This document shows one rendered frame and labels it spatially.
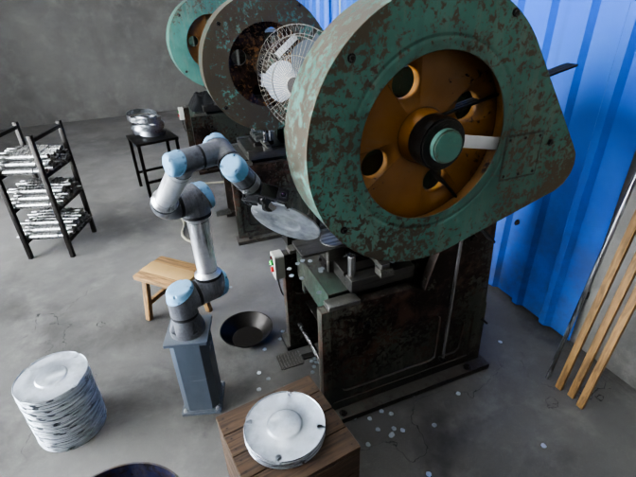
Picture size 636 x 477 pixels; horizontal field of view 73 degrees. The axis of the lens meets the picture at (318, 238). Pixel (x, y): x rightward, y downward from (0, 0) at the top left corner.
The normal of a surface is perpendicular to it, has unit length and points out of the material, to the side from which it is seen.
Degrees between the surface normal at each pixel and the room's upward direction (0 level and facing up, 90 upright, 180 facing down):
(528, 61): 90
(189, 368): 90
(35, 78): 90
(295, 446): 0
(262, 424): 0
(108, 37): 90
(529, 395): 0
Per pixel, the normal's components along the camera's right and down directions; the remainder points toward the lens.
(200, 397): 0.14, 0.49
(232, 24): 0.35, 0.46
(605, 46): -0.92, 0.21
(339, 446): -0.03, -0.87
